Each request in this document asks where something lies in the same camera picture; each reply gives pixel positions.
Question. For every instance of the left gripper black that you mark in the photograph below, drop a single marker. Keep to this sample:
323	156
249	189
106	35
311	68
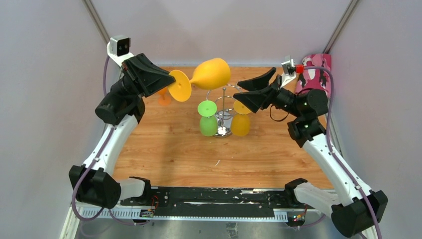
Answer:
144	77

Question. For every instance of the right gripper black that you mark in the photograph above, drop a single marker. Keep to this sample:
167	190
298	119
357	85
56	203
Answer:
255	100

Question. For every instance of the orange wine glass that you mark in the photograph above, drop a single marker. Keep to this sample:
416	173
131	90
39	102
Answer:
164	99

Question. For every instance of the yellow wine glass front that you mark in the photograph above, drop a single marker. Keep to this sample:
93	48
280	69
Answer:
240	125

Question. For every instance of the yellow wine glass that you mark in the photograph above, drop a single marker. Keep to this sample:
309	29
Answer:
208	75
240	125

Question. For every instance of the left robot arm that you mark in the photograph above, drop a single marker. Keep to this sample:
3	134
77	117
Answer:
121	110

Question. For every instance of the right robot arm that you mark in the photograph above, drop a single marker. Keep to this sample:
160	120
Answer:
354	207

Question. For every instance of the chrome wine glass rack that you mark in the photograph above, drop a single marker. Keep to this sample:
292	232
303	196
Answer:
224	115

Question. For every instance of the green wine glass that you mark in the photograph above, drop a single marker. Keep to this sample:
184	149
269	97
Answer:
208	122

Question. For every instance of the pink camouflage cloth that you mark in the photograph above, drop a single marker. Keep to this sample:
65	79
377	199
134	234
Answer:
315	78

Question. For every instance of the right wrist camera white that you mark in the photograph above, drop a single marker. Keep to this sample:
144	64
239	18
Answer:
289	71

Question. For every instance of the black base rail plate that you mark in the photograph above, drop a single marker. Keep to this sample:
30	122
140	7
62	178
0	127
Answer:
218	203

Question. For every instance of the aluminium frame rail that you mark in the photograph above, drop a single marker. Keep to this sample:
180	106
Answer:
148	213

